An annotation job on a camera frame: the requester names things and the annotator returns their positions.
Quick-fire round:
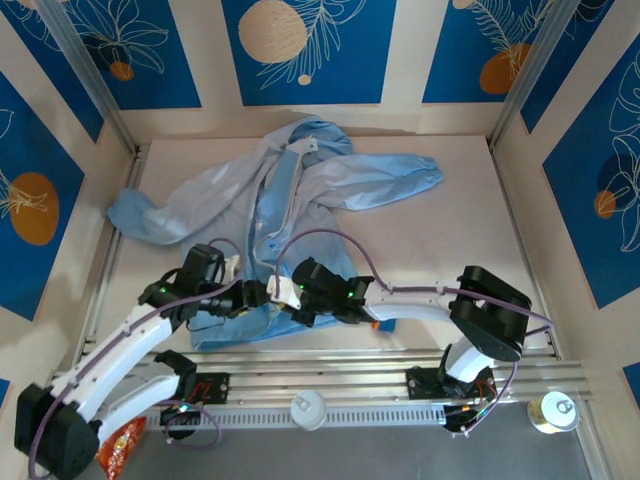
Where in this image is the light blue zip jacket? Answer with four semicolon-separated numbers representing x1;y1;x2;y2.
107;114;445;354

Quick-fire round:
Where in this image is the orange snack bag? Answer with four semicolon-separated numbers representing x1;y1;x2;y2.
97;417;149;480

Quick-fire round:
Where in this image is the yellow drink can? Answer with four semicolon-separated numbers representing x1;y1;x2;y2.
526;391;581;435

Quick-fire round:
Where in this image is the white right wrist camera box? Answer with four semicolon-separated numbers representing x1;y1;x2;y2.
267;274;302;306

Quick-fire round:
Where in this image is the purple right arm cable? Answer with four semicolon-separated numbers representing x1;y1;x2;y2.
274;228;554;439

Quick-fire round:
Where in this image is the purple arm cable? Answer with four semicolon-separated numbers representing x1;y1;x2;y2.
27;238;251;479
274;228;554;439

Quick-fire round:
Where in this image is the aluminium rail frame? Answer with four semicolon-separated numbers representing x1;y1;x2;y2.
42;349;599;416

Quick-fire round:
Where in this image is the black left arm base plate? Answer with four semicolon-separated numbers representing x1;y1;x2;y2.
164;372;231;406

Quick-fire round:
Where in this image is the aluminium table side rail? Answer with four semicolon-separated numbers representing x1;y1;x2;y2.
489;142;559;357
74;142;152;357

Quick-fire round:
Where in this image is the grey slotted cable duct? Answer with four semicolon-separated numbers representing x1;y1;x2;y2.
99;405;586;430

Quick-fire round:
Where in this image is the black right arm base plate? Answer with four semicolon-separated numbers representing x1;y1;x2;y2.
405;366;497;401

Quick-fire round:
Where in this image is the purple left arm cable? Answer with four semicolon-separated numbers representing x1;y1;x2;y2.
27;238;251;479

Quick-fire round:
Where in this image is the aluminium corner post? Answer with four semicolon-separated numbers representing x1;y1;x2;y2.
488;0;584;149
37;0;140;154

